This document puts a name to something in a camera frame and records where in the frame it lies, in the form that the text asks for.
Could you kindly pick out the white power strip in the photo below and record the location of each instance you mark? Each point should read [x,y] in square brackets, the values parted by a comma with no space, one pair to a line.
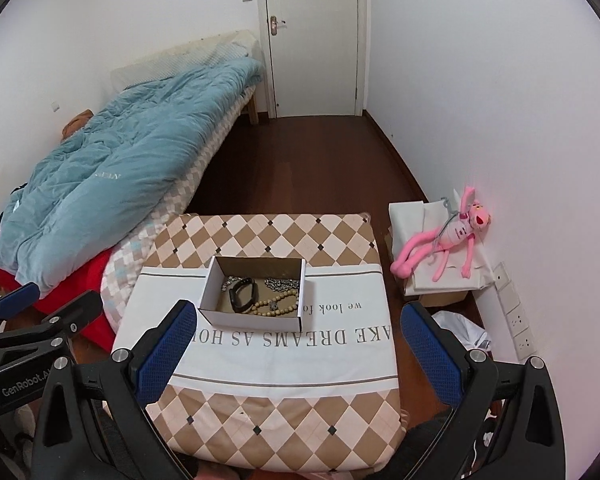
[515,315]

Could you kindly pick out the wooden bed leg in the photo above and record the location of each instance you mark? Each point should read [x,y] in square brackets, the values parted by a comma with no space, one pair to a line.
[253,110]

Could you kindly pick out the checkered bed sheet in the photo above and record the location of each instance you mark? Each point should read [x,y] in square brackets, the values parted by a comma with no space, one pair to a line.
[180,190]

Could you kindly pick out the blue quilt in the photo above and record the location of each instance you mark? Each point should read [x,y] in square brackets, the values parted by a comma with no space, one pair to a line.
[130,160]

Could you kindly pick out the white printed plastic bag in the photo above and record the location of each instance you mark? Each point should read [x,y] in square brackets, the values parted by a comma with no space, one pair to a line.
[460,330]

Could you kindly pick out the brown cardboard box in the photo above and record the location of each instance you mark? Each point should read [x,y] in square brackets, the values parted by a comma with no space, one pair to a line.
[445,297]

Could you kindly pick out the red blanket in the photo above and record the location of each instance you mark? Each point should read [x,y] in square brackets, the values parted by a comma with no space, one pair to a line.
[75,300]

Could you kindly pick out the black smart band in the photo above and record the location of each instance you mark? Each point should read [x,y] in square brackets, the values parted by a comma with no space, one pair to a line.
[236,296]

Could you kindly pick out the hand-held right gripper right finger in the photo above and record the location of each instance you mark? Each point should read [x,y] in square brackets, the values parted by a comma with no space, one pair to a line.
[427,347]

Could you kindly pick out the checkered printed tablecloth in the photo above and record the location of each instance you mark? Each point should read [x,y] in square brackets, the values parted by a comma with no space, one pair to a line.
[280,410]

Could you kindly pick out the white mattress pad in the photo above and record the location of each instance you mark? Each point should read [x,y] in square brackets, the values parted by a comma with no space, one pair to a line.
[180,57]

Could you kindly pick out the pink plush toy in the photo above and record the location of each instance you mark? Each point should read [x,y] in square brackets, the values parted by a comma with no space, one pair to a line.
[455,232]

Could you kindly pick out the white door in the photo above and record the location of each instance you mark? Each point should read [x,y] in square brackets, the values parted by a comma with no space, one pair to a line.
[315,35]

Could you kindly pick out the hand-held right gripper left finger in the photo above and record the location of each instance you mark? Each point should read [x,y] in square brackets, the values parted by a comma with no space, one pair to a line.
[167,347]

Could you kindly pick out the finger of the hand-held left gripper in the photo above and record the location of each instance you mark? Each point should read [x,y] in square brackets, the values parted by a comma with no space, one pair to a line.
[20,296]
[45,332]

